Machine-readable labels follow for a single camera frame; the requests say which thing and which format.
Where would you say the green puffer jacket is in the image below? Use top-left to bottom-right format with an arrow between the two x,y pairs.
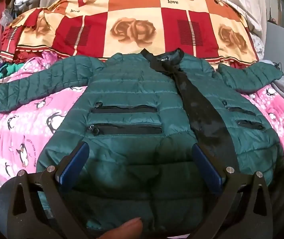
0,48 -> 284,232

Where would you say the red floral patchwork quilt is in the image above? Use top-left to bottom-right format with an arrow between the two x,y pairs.
0,0 -> 259,63

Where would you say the person's left hand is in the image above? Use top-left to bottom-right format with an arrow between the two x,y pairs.
96,217 -> 143,239

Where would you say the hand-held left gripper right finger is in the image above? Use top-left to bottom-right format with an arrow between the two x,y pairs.
192,143 -> 273,239

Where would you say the green cloth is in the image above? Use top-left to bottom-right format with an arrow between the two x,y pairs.
0,63 -> 20,90

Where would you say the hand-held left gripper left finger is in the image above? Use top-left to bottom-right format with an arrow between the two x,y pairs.
7,141 -> 90,239

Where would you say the pink penguin print blanket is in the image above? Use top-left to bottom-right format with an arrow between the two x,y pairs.
0,50 -> 284,197

